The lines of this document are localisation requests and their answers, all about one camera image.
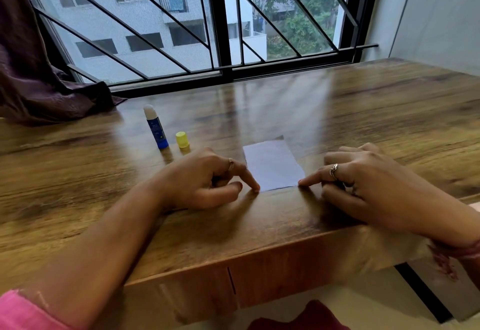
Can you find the person's left hand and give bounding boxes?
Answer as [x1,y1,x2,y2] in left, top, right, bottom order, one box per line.
[157,147,261,212]

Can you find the person's right hand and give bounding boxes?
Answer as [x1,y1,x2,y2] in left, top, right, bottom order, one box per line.
[298,142,480,248]

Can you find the blue glue stick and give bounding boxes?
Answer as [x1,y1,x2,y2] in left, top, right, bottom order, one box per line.
[143,104,170,150]

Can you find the white paper piece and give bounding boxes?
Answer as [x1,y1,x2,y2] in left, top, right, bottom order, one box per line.
[242,135,307,193]

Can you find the person's left forearm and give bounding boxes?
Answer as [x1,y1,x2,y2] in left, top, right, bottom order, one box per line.
[18,183,170,330]

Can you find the black table leg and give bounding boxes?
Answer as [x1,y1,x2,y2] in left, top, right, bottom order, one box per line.
[394,263,455,323]

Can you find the black metal window grille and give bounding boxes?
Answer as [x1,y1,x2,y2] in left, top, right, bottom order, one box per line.
[35,0,379,85]

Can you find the maroon garment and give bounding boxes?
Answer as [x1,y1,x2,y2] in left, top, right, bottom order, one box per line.
[247,299,352,330]

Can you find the white apartment building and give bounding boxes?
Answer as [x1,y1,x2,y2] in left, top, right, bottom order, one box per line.
[22,0,267,83]

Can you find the green trees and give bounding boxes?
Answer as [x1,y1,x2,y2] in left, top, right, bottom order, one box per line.
[251,0,346,60]

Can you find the purple curtain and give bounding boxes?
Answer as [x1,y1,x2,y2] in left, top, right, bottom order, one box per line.
[0,0,127,126]

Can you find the pink sleeve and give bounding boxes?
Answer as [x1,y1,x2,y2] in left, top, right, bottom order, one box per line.
[0,290,72,330]

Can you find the pink thread bracelet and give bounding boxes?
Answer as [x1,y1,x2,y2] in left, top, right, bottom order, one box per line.
[429,239,480,280]

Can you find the black window frame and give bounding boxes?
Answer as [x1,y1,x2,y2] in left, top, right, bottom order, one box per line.
[11,0,385,98]

